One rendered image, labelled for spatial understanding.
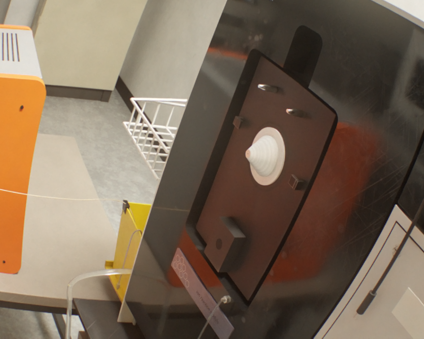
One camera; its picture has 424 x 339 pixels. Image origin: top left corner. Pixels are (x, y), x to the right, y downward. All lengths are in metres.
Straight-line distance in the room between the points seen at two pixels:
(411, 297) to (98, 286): 0.80
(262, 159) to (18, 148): 0.45
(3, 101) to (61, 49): 2.88
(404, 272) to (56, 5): 3.35
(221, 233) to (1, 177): 0.43
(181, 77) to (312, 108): 2.78
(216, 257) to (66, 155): 0.96
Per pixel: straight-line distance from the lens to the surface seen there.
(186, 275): 0.74
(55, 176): 1.45
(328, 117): 0.55
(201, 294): 0.71
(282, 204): 0.60
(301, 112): 0.58
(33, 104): 0.87
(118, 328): 0.99
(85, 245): 1.23
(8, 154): 0.91
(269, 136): 0.62
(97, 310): 1.01
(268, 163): 0.61
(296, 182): 0.57
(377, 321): 0.47
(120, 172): 3.12
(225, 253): 0.66
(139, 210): 1.01
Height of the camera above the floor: 1.43
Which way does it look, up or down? 23 degrees down
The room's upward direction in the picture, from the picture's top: 21 degrees clockwise
